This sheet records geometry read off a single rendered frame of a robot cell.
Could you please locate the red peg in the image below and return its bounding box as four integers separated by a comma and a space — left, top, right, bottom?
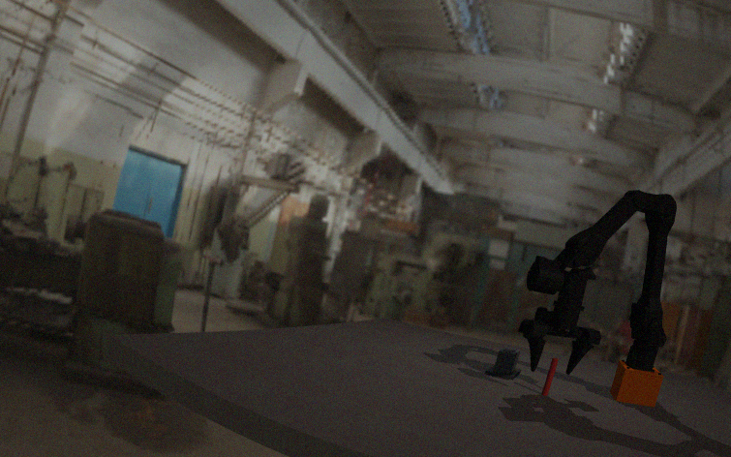
541, 358, 559, 396

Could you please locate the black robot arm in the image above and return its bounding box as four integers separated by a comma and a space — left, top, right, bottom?
527, 190, 677, 372

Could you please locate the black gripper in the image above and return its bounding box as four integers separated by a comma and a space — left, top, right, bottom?
518, 296, 601, 375

